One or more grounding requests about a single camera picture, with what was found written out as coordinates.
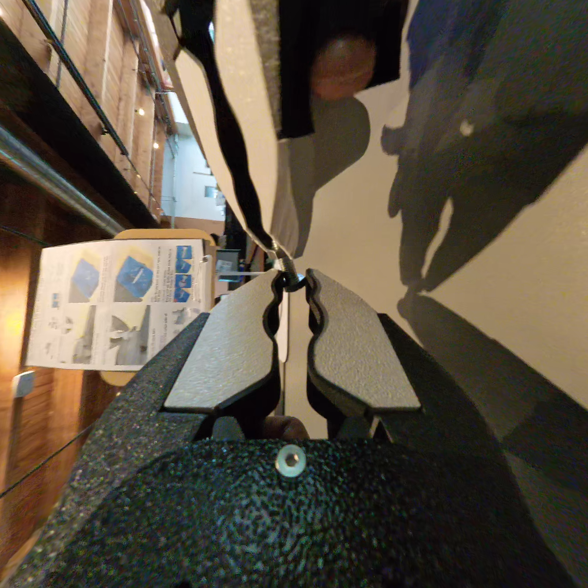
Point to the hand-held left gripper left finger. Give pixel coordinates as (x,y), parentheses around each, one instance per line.
(225,354)

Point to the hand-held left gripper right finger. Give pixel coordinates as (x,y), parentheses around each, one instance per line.
(363,354)

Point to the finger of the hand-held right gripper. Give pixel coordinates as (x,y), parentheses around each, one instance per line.
(253,83)
(204,129)

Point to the silver metal bolt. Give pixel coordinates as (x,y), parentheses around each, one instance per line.
(280,253)

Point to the person's right hand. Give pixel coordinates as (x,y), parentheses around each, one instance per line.
(342,66)

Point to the printed poster sheet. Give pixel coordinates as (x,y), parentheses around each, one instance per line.
(110,303)

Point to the metal railing pole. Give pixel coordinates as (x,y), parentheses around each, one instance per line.
(55,175)

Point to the white wall box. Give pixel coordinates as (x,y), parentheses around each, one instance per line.
(23,383)

